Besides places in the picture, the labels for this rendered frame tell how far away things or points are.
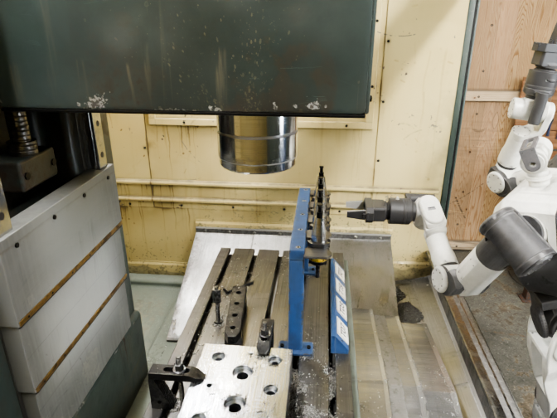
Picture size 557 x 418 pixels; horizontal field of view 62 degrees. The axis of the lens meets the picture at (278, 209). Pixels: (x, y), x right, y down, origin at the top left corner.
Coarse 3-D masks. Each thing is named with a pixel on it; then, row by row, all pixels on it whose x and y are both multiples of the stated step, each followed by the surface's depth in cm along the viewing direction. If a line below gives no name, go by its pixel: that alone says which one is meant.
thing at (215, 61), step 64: (0, 0) 75; (64, 0) 74; (128, 0) 73; (192, 0) 73; (256, 0) 72; (320, 0) 71; (0, 64) 79; (64, 64) 78; (128, 64) 77; (192, 64) 76; (256, 64) 75; (320, 64) 74
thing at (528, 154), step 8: (536, 136) 121; (536, 144) 117; (520, 152) 117; (528, 152) 116; (536, 152) 116; (520, 160) 119; (528, 160) 117; (536, 160) 116; (544, 160) 116; (528, 168) 118; (536, 168) 117; (544, 168) 117
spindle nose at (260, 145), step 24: (216, 120) 90; (240, 120) 84; (264, 120) 84; (288, 120) 86; (240, 144) 86; (264, 144) 85; (288, 144) 88; (240, 168) 88; (264, 168) 87; (288, 168) 91
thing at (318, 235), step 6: (324, 216) 122; (318, 222) 121; (324, 222) 121; (312, 228) 123; (318, 228) 121; (324, 228) 122; (312, 234) 123; (318, 234) 122; (324, 234) 122; (312, 240) 123; (318, 240) 122; (324, 240) 122
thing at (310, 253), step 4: (308, 248) 122; (312, 248) 122; (316, 248) 122; (304, 252) 119; (308, 252) 119; (312, 252) 119; (316, 252) 119; (320, 252) 119; (324, 252) 119; (328, 252) 120; (304, 256) 118; (308, 256) 118; (312, 256) 118; (316, 256) 117; (320, 256) 117; (324, 256) 117; (328, 256) 118
